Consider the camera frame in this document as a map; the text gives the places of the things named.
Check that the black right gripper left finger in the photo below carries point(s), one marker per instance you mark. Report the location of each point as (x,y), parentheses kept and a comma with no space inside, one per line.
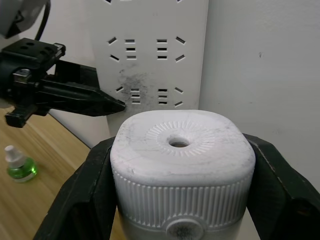
(82,200)

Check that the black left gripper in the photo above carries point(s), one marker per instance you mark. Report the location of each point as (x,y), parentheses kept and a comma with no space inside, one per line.
(25,62)

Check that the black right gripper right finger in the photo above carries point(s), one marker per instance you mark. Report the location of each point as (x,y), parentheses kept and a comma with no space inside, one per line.
(287,200)

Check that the green liquid bottle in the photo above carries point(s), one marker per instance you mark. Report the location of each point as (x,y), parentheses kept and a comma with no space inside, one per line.
(22,172)

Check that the white bottle cap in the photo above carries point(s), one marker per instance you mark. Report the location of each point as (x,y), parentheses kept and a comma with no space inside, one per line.
(11,153)

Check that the white mosquito repellent heater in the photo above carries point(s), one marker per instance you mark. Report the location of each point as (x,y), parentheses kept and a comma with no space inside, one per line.
(182,175)

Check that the white wall power strip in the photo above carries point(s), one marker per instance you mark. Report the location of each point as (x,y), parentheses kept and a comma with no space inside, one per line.
(150,72)

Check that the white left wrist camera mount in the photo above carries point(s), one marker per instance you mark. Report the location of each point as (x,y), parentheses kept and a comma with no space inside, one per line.
(12,15)

